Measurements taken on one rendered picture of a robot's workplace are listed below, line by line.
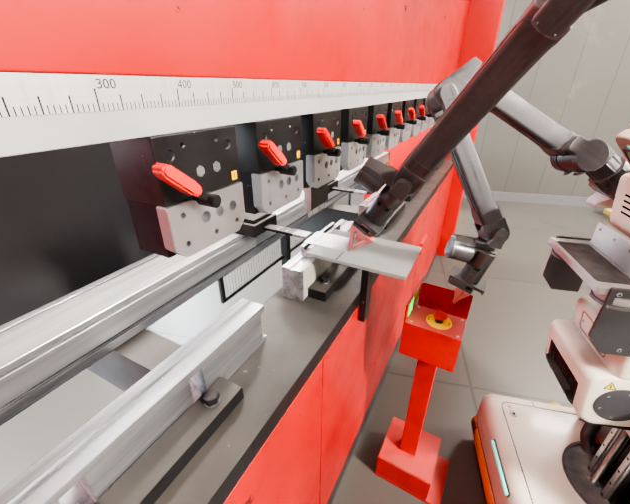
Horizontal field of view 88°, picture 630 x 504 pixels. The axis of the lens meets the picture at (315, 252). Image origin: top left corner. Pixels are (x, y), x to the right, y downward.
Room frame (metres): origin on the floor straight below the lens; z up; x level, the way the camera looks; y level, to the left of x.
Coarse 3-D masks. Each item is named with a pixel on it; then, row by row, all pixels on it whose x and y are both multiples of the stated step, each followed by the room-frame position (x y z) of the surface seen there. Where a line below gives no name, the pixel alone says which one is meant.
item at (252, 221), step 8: (248, 216) 0.94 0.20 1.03; (256, 216) 0.94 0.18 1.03; (264, 216) 0.95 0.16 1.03; (272, 216) 0.98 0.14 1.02; (248, 224) 0.91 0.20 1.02; (256, 224) 0.91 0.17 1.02; (264, 224) 0.94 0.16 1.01; (272, 224) 0.95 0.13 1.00; (240, 232) 0.92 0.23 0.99; (248, 232) 0.90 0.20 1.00; (256, 232) 0.90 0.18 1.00; (280, 232) 0.90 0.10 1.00; (288, 232) 0.89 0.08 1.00; (296, 232) 0.89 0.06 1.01; (304, 232) 0.89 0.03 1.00
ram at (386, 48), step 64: (0, 0) 0.31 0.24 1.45; (64, 0) 0.35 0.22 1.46; (128, 0) 0.40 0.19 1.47; (192, 0) 0.48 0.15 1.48; (256, 0) 0.60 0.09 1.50; (320, 0) 0.78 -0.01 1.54; (384, 0) 1.12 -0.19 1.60; (448, 0) 2.02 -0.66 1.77; (0, 64) 0.29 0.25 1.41; (64, 64) 0.33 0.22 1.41; (128, 64) 0.39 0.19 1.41; (192, 64) 0.47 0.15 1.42; (256, 64) 0.59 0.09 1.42; (320, 64) 0.78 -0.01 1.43; (384, 64) 1.17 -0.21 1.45; (448, 64) 2.33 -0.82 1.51; (0, 128) 0.28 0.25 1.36; (64, 128) 0.32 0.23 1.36; (128, 128) 0.38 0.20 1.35; (192, 128) 0.45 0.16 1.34
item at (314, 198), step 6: (324, 186) 0.88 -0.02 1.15; (306, 192) 0.81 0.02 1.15; (312, 192) 0.81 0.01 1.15; (318, 192) 0.84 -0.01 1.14; (324, 192) 0.88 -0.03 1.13; (306, 198) 0.81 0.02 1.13; (312, 198) 0.82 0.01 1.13; (318, 198) 0.85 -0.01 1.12; (324, 198) 0.88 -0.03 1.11; (306, 204) 0.81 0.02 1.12; (312, 204) 0.81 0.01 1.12; (318, 204) 0.85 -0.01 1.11; (324, 204) 0.90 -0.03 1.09; (306, 210) 0.81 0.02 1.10; (312, 210) 0.83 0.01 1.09; (318, 210) 0.87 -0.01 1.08
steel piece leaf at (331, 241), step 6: (324, 234) 0.88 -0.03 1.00; (330, 234) 0.88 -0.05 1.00; (318, 240) 0.84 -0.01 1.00; (324, 240) 0.84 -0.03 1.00; (330, 240) 0.84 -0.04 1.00; (336, 240) 0.84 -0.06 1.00; (342, 240) 0.84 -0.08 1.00; (348, 240) 0.84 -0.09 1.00; (354, 240) 0.82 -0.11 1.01; (324, 246) 0.80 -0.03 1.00; (330, 246) 0.80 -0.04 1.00; (336, 246) 0.80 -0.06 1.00; (342, 246) 0.80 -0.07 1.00
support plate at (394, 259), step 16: (384, 240) 0.85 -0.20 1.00; (320, 256) 0.75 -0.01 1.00; (336, 256) 0.75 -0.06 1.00; (352, 256) 0.75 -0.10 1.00; (368, 256) 0.75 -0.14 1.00; (384, 256) 0.75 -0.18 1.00; (400, 256) 0.75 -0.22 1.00; (416, 256) 0.75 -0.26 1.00; (384, 272) 0.67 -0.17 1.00; (400, 272) 0.67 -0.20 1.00
